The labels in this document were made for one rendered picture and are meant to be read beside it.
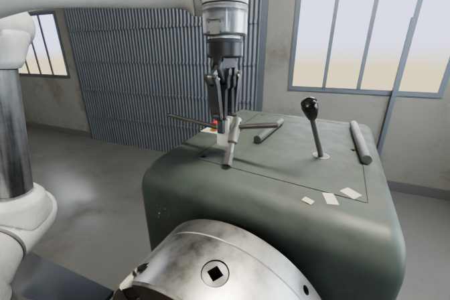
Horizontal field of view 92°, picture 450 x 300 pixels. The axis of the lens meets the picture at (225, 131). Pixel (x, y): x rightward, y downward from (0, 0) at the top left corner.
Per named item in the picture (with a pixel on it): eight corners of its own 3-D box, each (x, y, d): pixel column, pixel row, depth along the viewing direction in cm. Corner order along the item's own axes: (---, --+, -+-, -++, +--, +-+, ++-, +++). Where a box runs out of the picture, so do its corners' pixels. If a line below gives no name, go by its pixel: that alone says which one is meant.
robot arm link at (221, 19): (191, 4, 41) (193, 38, 43) (236, -2, 37) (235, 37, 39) (216, 12, 48) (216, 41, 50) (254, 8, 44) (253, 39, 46)
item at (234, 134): (234, 167, 46) (244, 121, 51) (229, 163, 44) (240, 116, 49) (224, 167, 47) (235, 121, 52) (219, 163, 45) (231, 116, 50)
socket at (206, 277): (218, 270, 29) (219, 256, 28) (232, 293, 26) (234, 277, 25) (195, 284, 27) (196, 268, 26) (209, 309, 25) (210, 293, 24)
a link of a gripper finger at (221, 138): (229, 118, 49) (228, 119, 48) (229, 146, 51) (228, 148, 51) (217, 116, 50) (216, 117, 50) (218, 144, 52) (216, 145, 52)
